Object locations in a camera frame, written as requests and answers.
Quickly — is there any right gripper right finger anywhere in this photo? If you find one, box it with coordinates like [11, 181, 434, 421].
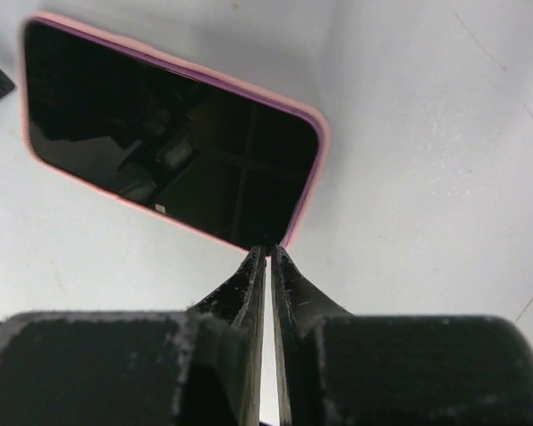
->
[271, 246, 360, 425]

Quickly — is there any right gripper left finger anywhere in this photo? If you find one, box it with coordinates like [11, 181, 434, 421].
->
[174, 246, 267, 425]

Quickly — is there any pink phone case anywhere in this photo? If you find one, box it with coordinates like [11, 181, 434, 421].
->
[20, 12, 330, 255]

